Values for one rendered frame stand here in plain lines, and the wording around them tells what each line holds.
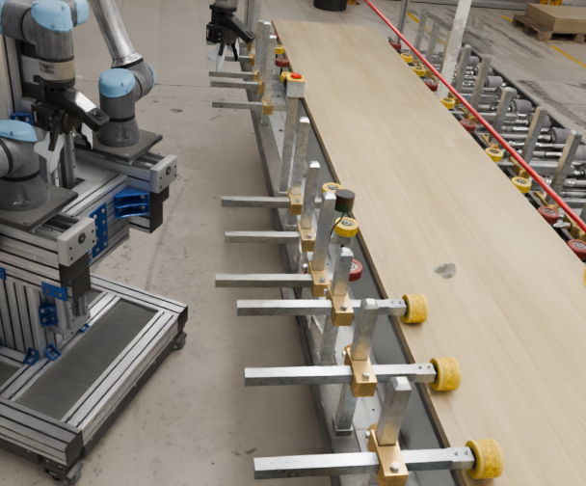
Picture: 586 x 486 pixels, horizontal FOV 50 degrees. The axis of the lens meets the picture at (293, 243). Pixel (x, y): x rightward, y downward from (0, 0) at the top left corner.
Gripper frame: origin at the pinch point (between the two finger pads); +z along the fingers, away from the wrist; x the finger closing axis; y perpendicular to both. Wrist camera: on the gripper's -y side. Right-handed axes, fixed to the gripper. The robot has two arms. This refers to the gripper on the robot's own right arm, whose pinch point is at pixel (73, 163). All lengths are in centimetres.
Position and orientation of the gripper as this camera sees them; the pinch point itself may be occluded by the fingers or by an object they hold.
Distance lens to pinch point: 155.9
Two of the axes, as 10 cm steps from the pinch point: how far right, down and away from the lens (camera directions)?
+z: -1.1, 8.3, 5.5
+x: -3.5, 4.8, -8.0
